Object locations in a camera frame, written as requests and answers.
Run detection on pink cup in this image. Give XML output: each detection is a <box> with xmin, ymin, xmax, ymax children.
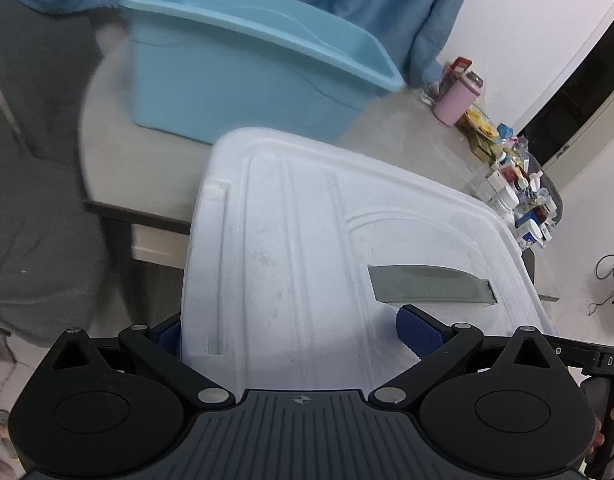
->
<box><xmin>434</xmin><ymin>70</ymin><xmax>484</xmax><ymax>126</ymax></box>

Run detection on pile of medicine bottles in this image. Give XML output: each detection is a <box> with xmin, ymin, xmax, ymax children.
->
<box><xmin>468</xmin><ymin>124</ymin><xmax>564</xmax><ymax>252</ymax></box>

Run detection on white plastic box lid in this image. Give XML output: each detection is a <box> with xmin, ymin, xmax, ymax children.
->
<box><xmin>179</xmin><ymin>127</ymin><xmax>558</xmax><ymax>397</ymax></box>

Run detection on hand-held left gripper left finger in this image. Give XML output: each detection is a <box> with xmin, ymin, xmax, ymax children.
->
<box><xmin>48</xmin><ymin>312</ymin><xmax>236</xmax><ymax>409</ymax></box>

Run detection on black panel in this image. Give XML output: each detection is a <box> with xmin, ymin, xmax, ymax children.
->
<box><xmin>516</xmin><ymin>5</ymin><xmax>614</xmax><ymax>173</ymax></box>

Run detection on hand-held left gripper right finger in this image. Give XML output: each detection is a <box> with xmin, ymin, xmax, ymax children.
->
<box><xmin>369</xmin><ymin>304</ymin><xmax>568</xmax><ymax>411</ymax></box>

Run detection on grey desktop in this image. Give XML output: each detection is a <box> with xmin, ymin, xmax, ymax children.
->
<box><xmin>79</xmin><ymin>25</ymin><xmax>566</xmax><ymax>306</ymax></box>

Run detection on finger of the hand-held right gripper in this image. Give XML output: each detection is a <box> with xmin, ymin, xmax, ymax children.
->
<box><xmin>549</xmin><ymin>336</ymin><xmax>594</xmax><ymax>360</ymax></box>

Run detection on yellow snack packet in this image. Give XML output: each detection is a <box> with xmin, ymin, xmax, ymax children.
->
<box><xmin>461</xmin><ymin>107</ymin><xmax>500</xmax><ymax>142</ymax></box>

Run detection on black cables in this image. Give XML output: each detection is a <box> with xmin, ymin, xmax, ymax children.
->
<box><xmin>587</xmin><ymin>254</ymin><xmax>614</xmax><ymax>322</ymax></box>

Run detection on light blue plastic bin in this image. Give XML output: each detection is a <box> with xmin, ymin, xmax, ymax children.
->
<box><xmin>119</xmin><ymin>0</ymin><xmax>406</xmax><ymax>146</ymax></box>

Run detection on grey cloth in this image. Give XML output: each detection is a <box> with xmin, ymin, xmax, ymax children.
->
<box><xmin>0</xmin><ymin>0</ymin><xmax>110</xmax><ymax>351</ymax></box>

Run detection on red framed container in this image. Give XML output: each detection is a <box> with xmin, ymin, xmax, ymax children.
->
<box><xmin>446</xmin><ymin>57</ymin><xmax>473</xmax><ymax>82</ymax></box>

